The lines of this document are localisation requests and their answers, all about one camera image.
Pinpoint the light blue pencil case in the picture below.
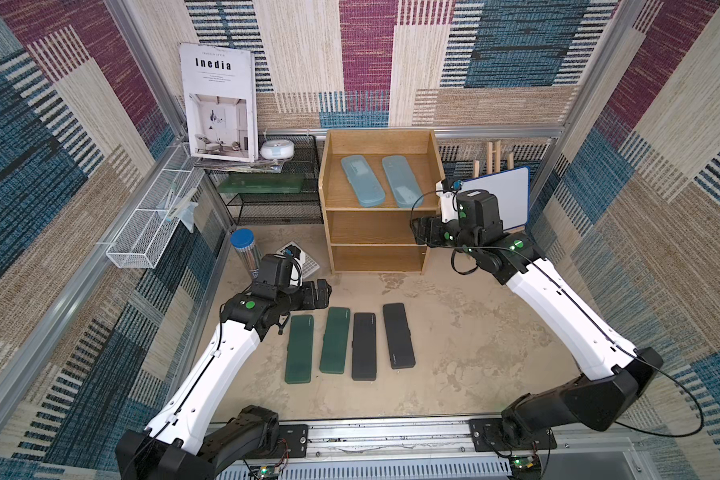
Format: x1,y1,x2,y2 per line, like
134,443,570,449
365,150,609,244
382,155,423,209
340,155,385,208

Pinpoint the black pencil case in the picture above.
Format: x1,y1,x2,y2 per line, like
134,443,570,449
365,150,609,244
351,312,377,381
382,303,416,370

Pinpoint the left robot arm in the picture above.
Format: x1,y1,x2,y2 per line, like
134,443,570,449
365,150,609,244
115,249,332,479

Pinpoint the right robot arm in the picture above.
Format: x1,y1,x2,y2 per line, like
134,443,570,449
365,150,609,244
410,217,663,447

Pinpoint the dark green pencil case outer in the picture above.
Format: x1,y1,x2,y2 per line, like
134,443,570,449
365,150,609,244
284,315,314,384

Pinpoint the dark green pencil case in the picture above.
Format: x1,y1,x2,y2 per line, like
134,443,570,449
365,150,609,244
319,307,351,374
284,315,314,384

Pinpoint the dark green pencil case inner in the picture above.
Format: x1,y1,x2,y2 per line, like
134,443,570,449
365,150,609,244
319,307,351,374

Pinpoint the wooden three-tier shelf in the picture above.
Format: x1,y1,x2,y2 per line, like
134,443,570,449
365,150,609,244
318,129,445,274

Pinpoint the blue-lidded pencil tube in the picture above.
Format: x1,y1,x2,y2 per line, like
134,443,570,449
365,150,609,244
230,228,261,279

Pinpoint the white calculator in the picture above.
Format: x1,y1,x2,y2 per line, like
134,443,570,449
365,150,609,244
279,242,320,282

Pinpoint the small whiteboard on easel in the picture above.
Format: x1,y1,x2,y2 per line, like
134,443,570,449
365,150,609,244
463,141,530,232

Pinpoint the green tray on rack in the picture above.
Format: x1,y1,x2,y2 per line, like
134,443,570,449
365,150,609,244
217,173,304,194

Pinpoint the white round device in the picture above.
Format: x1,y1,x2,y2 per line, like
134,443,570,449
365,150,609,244
259,139,295,160

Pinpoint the white Inedia magazine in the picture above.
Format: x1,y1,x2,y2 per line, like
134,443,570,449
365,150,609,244
179,43,259,163

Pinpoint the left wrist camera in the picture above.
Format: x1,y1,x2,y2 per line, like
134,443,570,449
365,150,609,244
283,250,304,289

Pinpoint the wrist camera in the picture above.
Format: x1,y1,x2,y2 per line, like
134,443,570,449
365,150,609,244
435,179,462,223
283,250,304,289

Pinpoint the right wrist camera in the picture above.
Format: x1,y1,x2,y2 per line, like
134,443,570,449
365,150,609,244
435,179,462,223

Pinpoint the black wire rack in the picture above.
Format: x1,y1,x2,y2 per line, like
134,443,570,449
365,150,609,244
206,134,323,226

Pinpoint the white wire mesh basket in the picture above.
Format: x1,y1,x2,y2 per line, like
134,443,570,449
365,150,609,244
106,142,203,269

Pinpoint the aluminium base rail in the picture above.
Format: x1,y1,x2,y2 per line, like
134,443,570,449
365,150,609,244
215,410,655,480

